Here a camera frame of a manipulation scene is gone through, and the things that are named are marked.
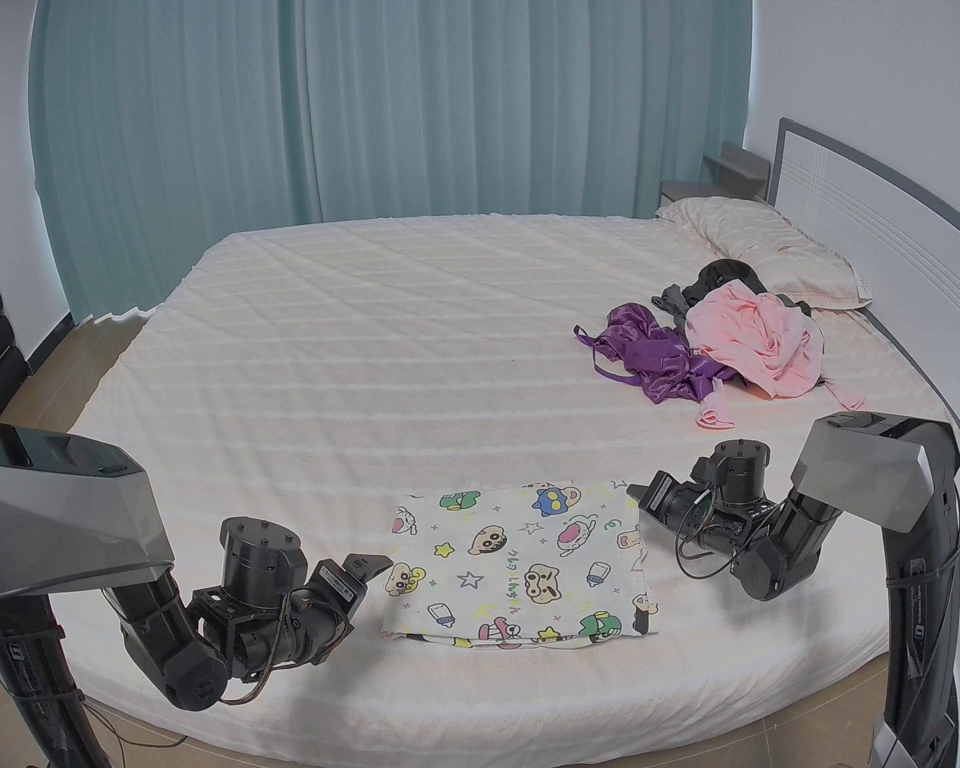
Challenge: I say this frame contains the grey garment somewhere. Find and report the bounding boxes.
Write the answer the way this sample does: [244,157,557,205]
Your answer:
[651,283,691,325]

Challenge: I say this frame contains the blue-green curtain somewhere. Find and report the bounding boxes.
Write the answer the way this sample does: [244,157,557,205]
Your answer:
[30,0,755,320]

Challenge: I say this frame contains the white printed pyjama top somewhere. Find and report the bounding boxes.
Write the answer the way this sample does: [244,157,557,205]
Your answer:
[381,478,661,650]

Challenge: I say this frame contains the black garment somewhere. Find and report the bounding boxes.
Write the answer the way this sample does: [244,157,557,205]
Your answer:
[682,258,815,316]

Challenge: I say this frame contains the black cable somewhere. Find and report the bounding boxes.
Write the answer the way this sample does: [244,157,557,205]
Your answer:
[81,696,189,751]

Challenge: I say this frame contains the pink garment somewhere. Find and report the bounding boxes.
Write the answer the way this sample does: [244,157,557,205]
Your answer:
[686,281,867,430]

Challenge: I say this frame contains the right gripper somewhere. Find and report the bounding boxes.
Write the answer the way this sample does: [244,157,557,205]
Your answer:
[626,471,714,535]

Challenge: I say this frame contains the bed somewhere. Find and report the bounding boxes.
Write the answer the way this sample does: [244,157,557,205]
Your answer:
[0,116,960,759]

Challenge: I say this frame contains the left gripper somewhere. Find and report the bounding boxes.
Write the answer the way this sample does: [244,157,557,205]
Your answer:
[288,553,395,654]

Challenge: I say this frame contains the grey bedside table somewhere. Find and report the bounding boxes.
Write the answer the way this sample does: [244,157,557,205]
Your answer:
[660,142,772,205]

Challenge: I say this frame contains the purple garment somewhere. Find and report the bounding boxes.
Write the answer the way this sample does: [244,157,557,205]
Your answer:
[573,302,740,406]

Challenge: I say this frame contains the cream pillow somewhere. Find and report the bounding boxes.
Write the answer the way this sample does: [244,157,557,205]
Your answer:
[656,196,875,310]

